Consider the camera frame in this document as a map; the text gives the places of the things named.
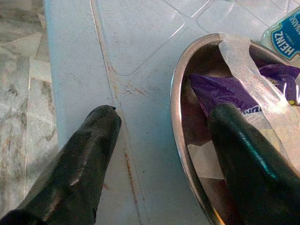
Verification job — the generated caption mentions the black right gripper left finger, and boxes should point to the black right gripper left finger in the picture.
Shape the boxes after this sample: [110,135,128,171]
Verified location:
[0,104,122,225]

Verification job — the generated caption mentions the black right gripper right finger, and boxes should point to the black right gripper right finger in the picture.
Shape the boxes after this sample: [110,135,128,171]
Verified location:
[207,103,300,225]

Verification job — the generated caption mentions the round steel bowl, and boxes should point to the round steel bowl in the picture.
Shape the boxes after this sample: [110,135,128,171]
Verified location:
[170,32,300,225]

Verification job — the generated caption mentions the purple snack packet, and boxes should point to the purple snack packet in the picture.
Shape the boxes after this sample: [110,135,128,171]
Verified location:
[188,63,300,118]

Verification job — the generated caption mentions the clear plastic bag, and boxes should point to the clear plastic bag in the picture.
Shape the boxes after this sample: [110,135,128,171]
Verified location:
[187,34,300,180]

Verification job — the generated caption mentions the clear Heinz bottle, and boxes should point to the clear Heinz bottle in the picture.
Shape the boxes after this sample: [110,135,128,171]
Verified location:
[260,6,300,62]

